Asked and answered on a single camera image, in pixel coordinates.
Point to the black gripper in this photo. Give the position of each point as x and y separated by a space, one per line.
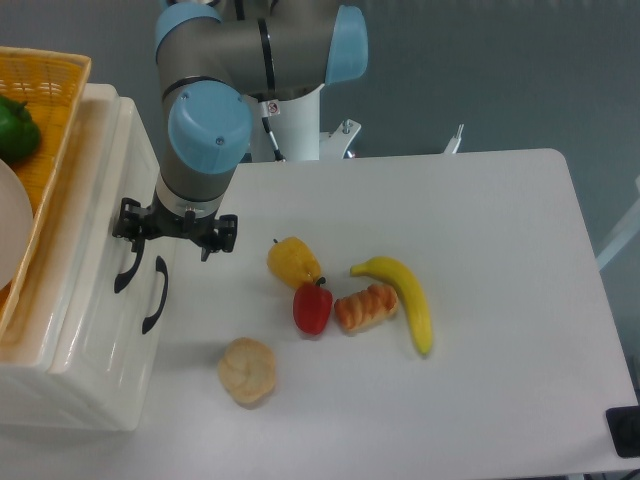
137 224

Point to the black top drawer handle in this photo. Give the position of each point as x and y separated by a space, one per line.
123 279

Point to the black drawer handle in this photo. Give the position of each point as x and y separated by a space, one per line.
158 296
123 279

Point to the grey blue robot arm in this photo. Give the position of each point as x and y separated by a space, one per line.
213 57

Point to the white drawer cabinet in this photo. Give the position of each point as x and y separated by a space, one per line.
30 393

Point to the yellow bell pepper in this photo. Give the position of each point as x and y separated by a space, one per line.
293 262

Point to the red bell pepper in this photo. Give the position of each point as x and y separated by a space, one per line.
312 305

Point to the round beige bread roll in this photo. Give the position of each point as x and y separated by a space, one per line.
247 370

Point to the white plate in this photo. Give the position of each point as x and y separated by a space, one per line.
15 225

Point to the green bell pepper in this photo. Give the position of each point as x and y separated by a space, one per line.
20 135

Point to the orange croissant bread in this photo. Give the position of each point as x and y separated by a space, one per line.
363 309

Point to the yellow woven basket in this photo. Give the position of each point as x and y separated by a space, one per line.
52 84

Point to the yellow banana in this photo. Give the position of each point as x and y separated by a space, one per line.
409 290

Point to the black device at table edge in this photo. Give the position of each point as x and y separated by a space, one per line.
623 423

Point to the black bottom drawer handle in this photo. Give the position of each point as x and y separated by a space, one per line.
158 296

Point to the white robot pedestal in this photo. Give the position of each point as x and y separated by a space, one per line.
295 126

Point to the white frame leg right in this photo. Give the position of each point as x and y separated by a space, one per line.
624 231

